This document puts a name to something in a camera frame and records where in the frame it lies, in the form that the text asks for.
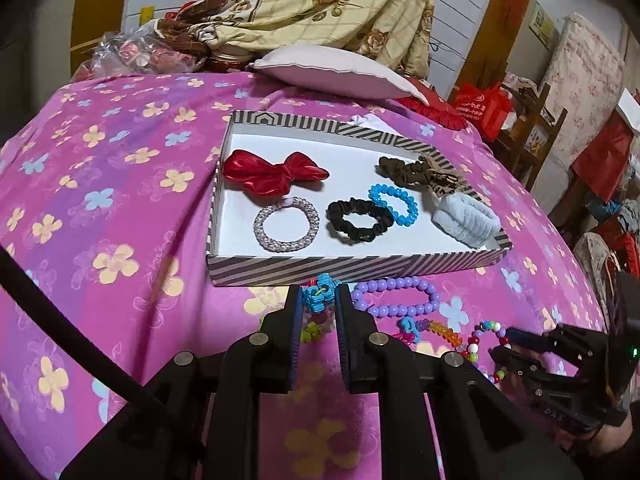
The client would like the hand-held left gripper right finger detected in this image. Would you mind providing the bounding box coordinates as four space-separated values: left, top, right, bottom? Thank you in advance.
334 284 586 480

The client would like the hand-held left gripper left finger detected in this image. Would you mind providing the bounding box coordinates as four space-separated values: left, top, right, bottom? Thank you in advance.
60 285 306 480

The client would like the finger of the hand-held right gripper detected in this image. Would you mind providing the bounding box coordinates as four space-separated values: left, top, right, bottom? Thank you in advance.
506 326 552 353
489 344 540 382

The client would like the blue woven flower bracelet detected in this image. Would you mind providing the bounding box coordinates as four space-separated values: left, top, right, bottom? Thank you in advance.
299 274 337 343

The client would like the multicolour bead bracelet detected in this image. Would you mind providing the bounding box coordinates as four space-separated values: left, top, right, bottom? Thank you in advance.
465 320 511 386

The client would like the silver rhinestone bracelet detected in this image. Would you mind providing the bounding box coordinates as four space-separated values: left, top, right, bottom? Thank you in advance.
253 196 321 253

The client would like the black scrunchie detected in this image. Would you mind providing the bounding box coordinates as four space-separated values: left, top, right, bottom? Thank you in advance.
326 199 396 245

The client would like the blue bead bracelet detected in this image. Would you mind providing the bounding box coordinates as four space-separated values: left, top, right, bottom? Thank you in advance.
368 183 420 227

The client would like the striped shallow cardboard box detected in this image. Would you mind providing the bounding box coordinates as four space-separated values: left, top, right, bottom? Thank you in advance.
206 110 515 288

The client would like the white fluffy scrunchie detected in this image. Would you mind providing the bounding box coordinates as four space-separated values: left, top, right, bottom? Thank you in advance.
431 195 502 250

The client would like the red bow hair clip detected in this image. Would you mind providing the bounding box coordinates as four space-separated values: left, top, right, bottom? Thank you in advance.
222 149 331 197

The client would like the brown leopard scrunchie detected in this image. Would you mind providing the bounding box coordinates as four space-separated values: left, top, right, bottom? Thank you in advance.
377 155 471 200

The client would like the pile of clothes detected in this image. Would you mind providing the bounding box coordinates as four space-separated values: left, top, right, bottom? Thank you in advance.
575 200 640 281

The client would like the wooden chair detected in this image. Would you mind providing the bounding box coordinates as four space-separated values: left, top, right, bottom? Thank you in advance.
492 82 568 193

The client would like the pink floral bed sheet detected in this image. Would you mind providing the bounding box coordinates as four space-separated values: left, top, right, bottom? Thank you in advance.
0 72 608 480

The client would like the red shopping bag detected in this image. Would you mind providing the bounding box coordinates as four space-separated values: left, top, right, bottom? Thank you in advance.
452 81 516 142

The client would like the red ruffled cushion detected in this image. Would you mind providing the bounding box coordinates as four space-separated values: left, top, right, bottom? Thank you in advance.
400 77 473 128

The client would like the white pink pillow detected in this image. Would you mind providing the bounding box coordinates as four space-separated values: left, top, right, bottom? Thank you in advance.
247 44 430 106

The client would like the floral mattress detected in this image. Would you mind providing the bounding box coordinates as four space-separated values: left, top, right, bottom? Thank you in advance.
540 12 626 166

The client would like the round tin jar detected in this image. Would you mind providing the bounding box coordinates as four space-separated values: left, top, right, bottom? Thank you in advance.
207 45 256 73

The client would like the cream floral quilt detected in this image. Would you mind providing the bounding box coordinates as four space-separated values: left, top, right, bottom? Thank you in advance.
152 0 437 78

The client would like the clear plastic bag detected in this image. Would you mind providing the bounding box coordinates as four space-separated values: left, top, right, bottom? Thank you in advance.
82 30 201 78

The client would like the purple bead bracelet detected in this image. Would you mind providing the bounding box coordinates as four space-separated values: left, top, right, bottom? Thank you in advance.
351 276 441 318

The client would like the small blue pink hair tie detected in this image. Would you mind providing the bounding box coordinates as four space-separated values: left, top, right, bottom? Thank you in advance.
394 316 418 345

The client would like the orange bead bracelet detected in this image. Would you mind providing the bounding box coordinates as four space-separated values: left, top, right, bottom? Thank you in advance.
417 317 461 348

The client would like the black cable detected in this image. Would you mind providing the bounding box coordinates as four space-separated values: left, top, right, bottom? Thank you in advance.
0 247 168 413

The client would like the yellow wall notice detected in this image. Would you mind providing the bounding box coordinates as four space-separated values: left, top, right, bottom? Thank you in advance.
530 0 558 46

